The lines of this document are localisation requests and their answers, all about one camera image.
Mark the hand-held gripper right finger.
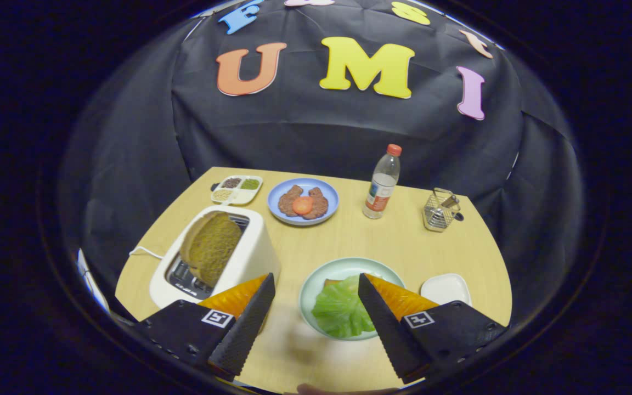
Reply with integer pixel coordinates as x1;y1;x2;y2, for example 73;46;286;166
358;273;509;385

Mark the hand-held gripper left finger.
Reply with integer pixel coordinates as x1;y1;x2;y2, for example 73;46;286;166
129;273;277;383

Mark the green lettuce leaf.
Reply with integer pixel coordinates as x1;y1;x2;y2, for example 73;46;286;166
311;274;377;339

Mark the toasted bread slice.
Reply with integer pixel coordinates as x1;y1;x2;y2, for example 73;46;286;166
179;211;243;287

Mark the small white plate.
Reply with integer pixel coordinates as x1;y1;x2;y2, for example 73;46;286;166
420;273;472;307

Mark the white toaster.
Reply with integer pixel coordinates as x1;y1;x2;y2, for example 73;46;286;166
149;206;281;309

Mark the pale green plate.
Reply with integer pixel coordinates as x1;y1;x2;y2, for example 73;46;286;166
299;257;406;342

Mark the blue plate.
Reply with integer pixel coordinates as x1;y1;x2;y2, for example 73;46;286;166
267;178;340;227

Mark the brown meat patty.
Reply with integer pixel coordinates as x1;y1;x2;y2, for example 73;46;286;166
278;185;304;217
306;187;329;220

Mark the white divided seasoning tray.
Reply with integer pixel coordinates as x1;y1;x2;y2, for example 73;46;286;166
210;174;264;206

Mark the clear plastic bottle red cap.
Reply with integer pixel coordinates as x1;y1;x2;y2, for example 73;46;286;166
363;144;403;220

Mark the black backdrop cloth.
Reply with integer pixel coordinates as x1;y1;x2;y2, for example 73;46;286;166
58;0;585;330

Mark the metal wire basket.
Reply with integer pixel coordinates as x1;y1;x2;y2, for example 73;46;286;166
424;188;462;233

